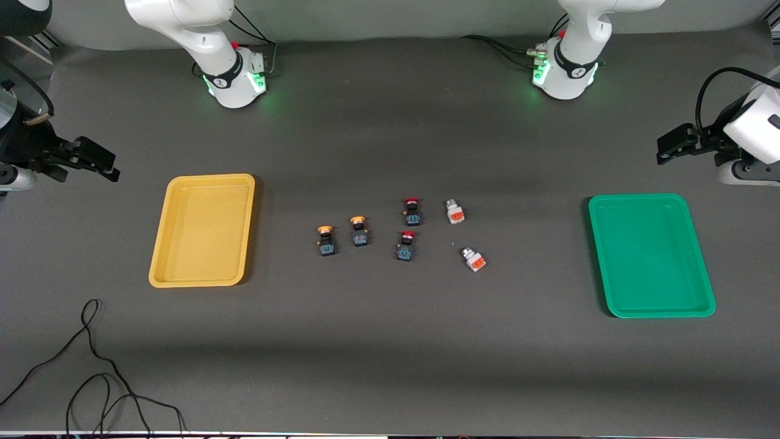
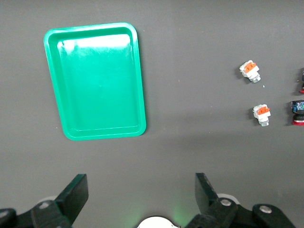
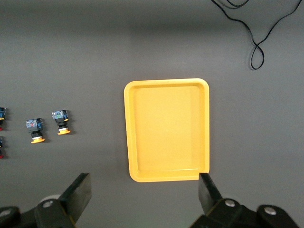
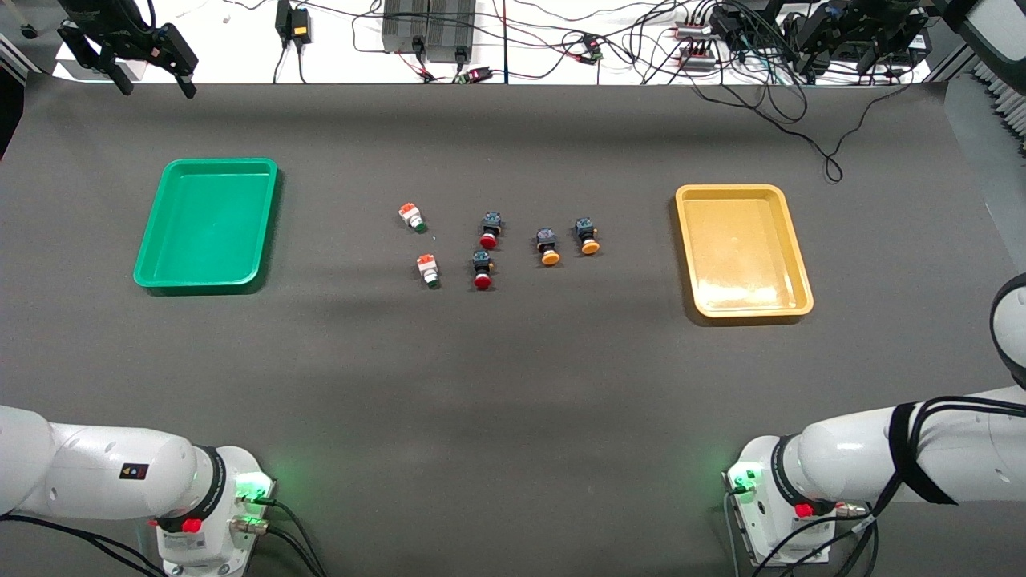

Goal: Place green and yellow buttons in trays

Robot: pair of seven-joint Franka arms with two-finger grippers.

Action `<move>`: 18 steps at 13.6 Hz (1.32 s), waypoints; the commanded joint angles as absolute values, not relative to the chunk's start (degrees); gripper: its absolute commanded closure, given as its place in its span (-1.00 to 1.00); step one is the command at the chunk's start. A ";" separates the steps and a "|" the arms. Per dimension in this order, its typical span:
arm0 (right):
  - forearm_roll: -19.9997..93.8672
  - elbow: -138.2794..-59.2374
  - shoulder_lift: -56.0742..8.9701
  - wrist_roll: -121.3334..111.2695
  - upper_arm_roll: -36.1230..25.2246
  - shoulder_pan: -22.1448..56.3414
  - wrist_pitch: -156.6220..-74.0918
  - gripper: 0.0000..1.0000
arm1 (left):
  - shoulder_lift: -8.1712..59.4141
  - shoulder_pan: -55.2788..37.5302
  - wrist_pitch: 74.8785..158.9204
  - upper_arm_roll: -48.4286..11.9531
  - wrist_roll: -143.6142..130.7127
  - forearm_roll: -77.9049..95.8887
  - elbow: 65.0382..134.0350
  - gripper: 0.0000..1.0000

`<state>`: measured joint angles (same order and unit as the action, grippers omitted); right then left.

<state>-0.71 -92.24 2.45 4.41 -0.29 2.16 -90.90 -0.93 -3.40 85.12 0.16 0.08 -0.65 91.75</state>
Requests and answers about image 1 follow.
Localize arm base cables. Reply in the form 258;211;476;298
229;6;278;77
460;12;570;69

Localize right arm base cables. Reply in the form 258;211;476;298
229;6;278;77

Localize yellow plastic tray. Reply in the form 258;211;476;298
148;173;257;288

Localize dark grey table mat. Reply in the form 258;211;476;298
0;23;780;437

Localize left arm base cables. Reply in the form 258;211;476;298
460;12;570;69

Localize loose black cable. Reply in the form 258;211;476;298
0;298;186;437

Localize green plastic tray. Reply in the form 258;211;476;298
587;193;717;319

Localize aluminium frame rail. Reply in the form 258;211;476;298
0;32;65;63

